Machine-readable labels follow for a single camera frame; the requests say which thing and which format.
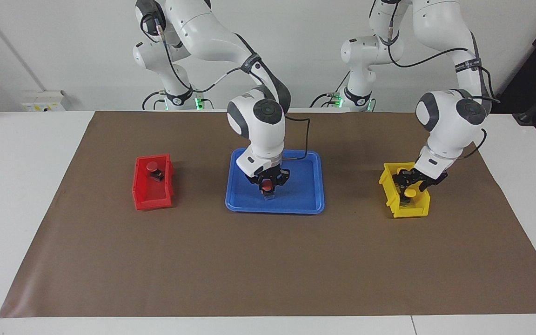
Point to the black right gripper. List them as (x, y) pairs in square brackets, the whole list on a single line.
[(270, 174)]

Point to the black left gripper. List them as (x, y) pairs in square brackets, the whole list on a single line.
[(428, 179)]

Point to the red push button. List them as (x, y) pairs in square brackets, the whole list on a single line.
[(151, 165), (267, 187)]

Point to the yellow push button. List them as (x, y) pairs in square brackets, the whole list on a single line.
[(410, 192)]

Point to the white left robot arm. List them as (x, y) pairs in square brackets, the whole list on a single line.
[(449, 116)]

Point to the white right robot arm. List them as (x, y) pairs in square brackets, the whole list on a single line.
[(258, 121)]

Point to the blue plastic tray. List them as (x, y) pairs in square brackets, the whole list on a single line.
[(303, 195)]

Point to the yellow plastic bin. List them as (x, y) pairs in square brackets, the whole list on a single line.
[(419, 209)]

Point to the brown paper table mat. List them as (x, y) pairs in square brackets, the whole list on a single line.
[(268, 260)]

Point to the green-lit base connector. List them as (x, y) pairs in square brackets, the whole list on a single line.
[(198, 103), (336, 100)]

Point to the red plastic bin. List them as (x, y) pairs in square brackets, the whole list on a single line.
[(140, 195)]

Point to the white wall socket box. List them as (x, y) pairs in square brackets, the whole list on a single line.
[(42, 100)]

